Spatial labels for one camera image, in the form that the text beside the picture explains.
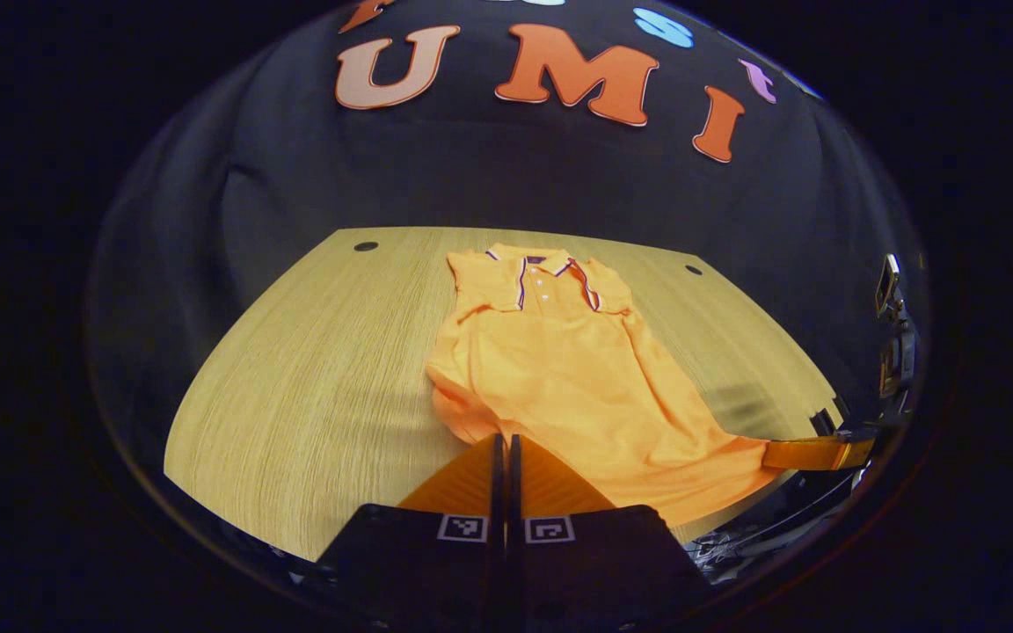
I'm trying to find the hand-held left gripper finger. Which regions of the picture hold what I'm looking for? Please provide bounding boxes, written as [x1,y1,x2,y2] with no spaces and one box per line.
[509,433,714,629]
[313,433,505,629]

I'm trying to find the orange T-shirt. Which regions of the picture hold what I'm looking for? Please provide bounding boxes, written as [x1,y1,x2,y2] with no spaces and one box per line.
[426,244,780,528]

